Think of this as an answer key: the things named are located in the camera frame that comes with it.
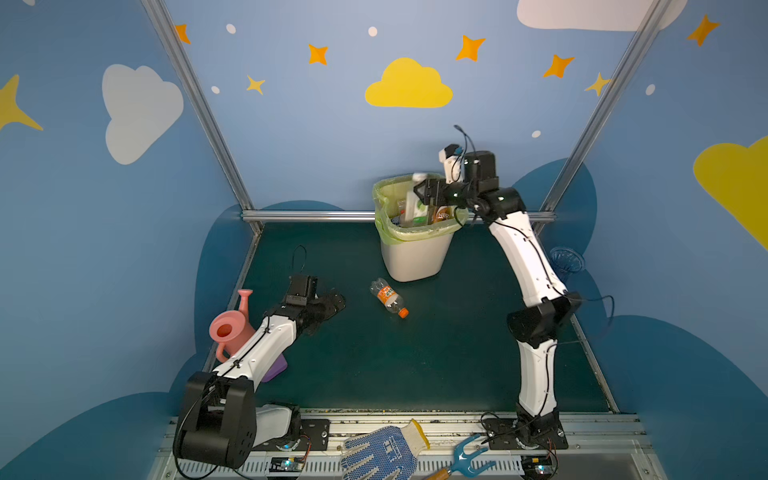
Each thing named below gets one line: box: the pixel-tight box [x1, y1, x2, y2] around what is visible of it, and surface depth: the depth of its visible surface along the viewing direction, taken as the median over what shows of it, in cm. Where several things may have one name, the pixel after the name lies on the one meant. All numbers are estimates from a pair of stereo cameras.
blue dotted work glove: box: [340, 418, 430, 480], surface depth 73 cm
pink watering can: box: [209, 289, 256, 363], surface depth 83 cm
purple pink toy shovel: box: [261, 353, 288, 383], surface depth 86 cm
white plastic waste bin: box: [380, 233, 454, 282], surface depth 101 cm
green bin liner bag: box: [373, 174, 468, 243], surface depth 84 cm
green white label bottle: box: [404, 190, 429, 227], surface depth 88 cm
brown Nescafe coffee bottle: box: [433, 205, 455, 223], surface depth 92 cm
